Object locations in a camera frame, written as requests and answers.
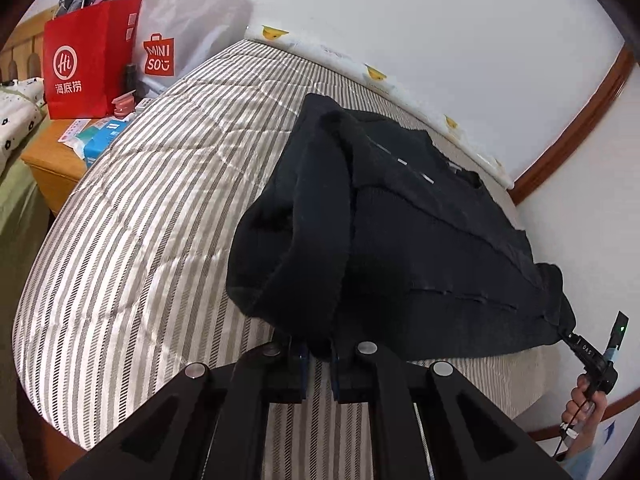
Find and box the red paper bag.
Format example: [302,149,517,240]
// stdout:
[42,0,143,121]

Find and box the person's right forearm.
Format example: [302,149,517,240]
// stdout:
[562,417,610,480]

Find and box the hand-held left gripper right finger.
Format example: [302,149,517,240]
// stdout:
[330,341,573,480]

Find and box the blue box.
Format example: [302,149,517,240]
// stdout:
[82,121,136,168]

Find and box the red small object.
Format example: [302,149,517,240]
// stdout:
[111,90,138,118]

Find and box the striped bed mattress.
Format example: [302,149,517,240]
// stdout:
[11,39,548,480]

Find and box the white shopping bag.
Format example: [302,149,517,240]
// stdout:
[131,0,251,96]

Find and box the white sheet with yellow ducks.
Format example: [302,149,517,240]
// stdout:
[244,24,516,191]

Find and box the wooden nightstand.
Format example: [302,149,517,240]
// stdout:
[21,110,131,216]

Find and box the black cable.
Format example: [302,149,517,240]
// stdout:
[552,392,597,461]

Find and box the brown wooden bed frame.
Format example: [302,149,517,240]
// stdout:
[15,375,93,458]

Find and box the person's right hand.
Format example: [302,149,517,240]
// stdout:
[561,374,608,433]

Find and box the wooden headboard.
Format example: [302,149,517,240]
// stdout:
[0,7,61,86]

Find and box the green bed sheet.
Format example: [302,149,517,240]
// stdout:
[0,155,51,321]

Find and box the black sweatshirt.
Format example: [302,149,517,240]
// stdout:
[225,92,577,361]

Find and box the white floral quilt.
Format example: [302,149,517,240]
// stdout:
[0,76,48,171]

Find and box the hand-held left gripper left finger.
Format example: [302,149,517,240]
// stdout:
[60,337,311,480]

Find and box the paper leaflet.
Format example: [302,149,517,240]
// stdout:
[59,117,108,150]

